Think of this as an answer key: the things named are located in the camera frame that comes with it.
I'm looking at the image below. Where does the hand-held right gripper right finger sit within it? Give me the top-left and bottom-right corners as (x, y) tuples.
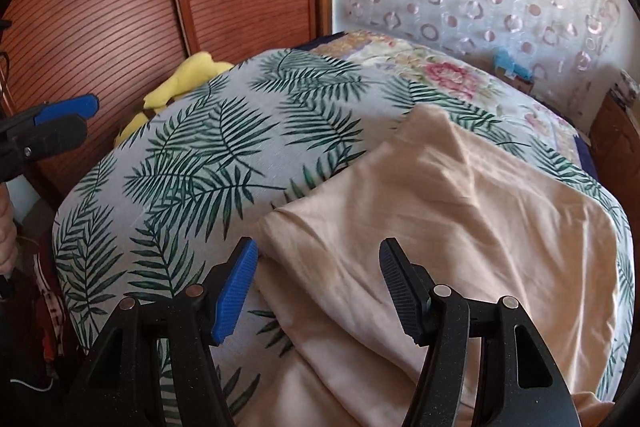
(378, 238), (581, 427)

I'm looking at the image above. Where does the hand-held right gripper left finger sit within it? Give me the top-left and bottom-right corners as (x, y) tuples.
(80, 237), (259, 427)

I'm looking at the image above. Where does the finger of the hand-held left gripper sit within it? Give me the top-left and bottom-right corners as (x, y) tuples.
(10, 114), (89, 164)
(34, 94), (100, 128)

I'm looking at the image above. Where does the beige printed t-shirt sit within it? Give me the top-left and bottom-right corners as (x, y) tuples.
(220, 104), (618, 427)

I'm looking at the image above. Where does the person's left hand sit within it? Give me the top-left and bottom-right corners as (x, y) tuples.
(0, 186), (19, 279)

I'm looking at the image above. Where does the wooden headboard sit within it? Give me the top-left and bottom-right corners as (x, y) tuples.
(0, 0), (333, 208)

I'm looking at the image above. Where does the yellow plush toy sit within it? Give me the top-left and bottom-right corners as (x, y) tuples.
(114, 52), (236, 148)

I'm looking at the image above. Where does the leaf-print bed sheet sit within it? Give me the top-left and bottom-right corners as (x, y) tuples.
(52, 48), (636, 427)

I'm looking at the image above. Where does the red cloth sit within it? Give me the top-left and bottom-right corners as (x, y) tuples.
(30, 244), (72, 360)

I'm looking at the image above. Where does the floral pillow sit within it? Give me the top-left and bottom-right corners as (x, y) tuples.
(307, 31), (583, 168)

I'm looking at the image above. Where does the small cardboard box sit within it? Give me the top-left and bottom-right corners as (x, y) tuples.
(507, 74), (537, 95)

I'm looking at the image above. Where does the blue plastic bag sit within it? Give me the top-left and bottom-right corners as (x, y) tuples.
(492, 48), (532, 80)

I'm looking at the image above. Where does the wooden side cabinet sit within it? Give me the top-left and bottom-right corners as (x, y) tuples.
(589, 91), (640, 170)

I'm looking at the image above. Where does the patterned box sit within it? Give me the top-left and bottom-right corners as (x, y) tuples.
(616, 69), (640, 108)

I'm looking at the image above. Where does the white cable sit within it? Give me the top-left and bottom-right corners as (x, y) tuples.
(9, 354), (57, 394)

